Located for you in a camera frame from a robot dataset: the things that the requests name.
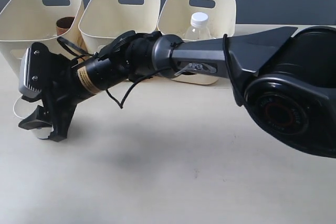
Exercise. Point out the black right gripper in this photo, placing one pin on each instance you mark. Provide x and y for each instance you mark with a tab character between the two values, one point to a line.
82	78

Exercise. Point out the white paper cup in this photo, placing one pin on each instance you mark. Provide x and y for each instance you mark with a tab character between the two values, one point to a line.
23	109

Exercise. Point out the brown wooden cup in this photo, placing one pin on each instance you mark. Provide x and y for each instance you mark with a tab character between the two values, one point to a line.
63	25

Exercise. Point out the clear plastic bottle white cap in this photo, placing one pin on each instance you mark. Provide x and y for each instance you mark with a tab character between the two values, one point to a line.
198	29

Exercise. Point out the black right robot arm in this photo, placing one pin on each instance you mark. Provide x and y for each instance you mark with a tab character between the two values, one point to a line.
283	77

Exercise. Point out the left cream plastic bin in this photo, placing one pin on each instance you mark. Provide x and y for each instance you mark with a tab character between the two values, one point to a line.
26	21

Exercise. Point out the cream plastic bin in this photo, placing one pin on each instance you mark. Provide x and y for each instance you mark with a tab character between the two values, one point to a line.
104	20
175	16
26	21

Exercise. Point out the middle cream plastic bin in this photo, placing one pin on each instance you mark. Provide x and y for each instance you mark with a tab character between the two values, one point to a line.
104	20

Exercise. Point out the right cream plastic bin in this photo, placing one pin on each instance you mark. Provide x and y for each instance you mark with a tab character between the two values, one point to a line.
175	16

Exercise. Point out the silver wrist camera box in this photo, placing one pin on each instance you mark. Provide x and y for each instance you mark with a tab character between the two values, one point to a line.
34	66

